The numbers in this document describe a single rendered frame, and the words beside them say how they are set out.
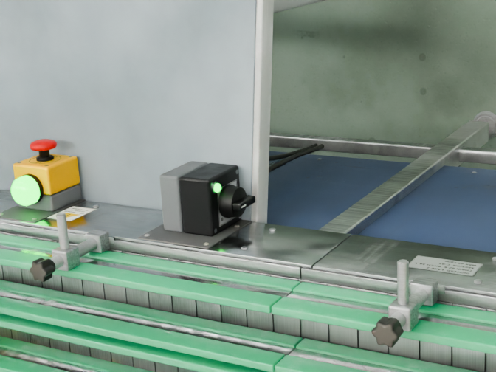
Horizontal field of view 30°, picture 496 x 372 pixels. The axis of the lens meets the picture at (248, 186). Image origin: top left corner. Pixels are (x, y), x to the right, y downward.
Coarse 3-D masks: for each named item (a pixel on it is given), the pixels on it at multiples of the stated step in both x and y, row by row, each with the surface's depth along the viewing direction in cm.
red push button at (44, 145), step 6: (30, 144) 138; (36, 144) 137; (42, 144) 137; (48, 144) 138; (54, 144) 138; (36, 150) 137; (42, 150) 137; (48, 150) 139; (42, 156) 139; (48, 156) 139
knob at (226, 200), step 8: (224, 192) 123; (232, 192) 122; (240, 192) 123; (224, 200) 122; (232, 200) 122; (240, 200) 123; (248, 200) 123; (224, 208) 122; (232, 208) 122; (240, 208) 121; (224, 216) 124; (232, 216) 123
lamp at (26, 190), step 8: (24, 176) 136; (32, 176) 136; (16, 184) 135; (24, 184) 135; (32, 184) 135; (40, 184) 136; (16, 192) 135; (24, 192) 135; (32, 192) 135; (40, 192) 136; (16, 200) 136; (24, 200) 135; (32, 200) 136; (40, 200) 137
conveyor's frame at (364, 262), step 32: (0, 192) 149; (0, 224) 135; (32, 224) 133; (96, 224) 131; (128, 224) 130; (160, 224) 129; (256, 224) 127; (160, 256) 122; (192, 256) 119; (224, 256) 117; (256, 256) 115; (288, 256) 114; (320, 256) 114; (352, 256) 113; (384, 256) 112; (416, 256) 112; (448, 256) 111; (480, 256) 111; (384, 288) 106; (448, 288) 103; (480, 288) 102
